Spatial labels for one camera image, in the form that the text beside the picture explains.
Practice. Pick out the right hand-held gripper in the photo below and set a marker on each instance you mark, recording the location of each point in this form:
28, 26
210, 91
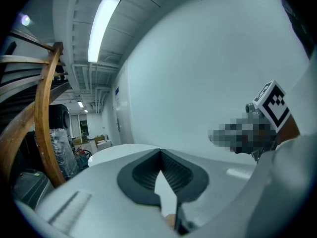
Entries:
272, 105

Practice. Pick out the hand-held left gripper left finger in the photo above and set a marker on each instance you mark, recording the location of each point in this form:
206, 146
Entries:
99, 182

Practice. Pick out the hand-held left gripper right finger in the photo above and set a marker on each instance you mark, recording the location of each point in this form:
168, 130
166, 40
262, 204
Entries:
218, 180

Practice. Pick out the person's right forearm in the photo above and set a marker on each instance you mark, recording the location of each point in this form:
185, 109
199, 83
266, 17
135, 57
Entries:
289, 130

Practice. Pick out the red fire extinguisher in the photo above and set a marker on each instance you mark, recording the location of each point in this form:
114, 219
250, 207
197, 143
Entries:
83, 152

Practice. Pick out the plastic-wrapped pallet load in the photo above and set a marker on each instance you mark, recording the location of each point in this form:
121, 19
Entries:
64, 152

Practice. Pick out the black plastic case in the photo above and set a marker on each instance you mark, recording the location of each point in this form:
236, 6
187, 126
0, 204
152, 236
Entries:
32, 190

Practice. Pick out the white door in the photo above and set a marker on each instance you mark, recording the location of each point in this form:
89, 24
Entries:
122, 118

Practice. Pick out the black speaker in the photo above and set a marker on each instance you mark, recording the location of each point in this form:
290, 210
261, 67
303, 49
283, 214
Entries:
59, 116

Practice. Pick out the wooden stair railing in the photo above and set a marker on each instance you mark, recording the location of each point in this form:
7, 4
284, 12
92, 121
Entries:
42, 113

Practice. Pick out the long ceiling light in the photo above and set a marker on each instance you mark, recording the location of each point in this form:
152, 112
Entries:
102, 28

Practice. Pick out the round ceiling spotlight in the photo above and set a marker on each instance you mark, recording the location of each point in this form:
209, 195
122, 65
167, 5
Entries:
25, 20

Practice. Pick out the blue wall sign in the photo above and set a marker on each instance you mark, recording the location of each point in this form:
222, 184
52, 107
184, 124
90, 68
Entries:
117, 91

